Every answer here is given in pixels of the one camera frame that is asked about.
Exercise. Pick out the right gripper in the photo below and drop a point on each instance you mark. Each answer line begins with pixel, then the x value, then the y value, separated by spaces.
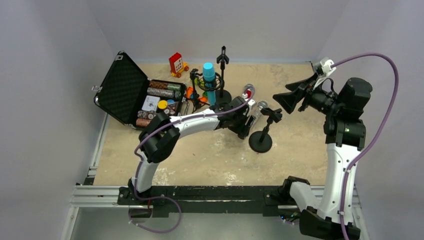
pixel 305 97

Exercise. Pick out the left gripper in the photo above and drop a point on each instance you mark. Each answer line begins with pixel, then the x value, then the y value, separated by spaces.
pixel 241 117

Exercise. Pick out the black round-base mic stand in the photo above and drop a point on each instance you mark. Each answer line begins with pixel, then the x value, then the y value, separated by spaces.
pixel 261 141

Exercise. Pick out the silver glitter microphone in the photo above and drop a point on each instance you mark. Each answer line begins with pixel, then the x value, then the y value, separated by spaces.
pixel 257 112

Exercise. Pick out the blue toy microphone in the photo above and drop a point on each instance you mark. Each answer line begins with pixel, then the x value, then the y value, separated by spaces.
pixel 209 77

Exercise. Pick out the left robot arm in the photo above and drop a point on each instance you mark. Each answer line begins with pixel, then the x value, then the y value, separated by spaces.
pixel 158 140

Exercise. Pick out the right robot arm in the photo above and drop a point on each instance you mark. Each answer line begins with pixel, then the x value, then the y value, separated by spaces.
pixel 330 217

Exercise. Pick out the tall black mic stand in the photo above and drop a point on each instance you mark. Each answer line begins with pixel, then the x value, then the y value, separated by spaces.
pixel 222 96

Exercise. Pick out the red glitter microphone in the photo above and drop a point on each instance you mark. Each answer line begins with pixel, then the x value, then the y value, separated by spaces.
pixel 248 90

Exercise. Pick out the red toy block house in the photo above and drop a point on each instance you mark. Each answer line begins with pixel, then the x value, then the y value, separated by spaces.
pixel 177 65

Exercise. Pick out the black poker chip case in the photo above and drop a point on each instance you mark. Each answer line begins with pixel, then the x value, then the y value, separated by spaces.
pixel 128 94

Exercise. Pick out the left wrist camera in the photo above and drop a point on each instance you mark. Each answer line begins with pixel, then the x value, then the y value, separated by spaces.
pixel 250 102

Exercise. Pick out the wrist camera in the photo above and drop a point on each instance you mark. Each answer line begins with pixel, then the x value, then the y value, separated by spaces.
pixel 323 68
pixel 250 102

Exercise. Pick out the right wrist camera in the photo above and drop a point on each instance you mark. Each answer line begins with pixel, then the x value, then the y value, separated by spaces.
pixel 323 68

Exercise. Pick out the tripod shock-mount mic stand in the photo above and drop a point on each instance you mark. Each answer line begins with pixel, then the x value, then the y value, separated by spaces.
pixel 197 82

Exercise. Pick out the black base frame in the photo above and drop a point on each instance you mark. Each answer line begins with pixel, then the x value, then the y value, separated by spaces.
pixel 161 200

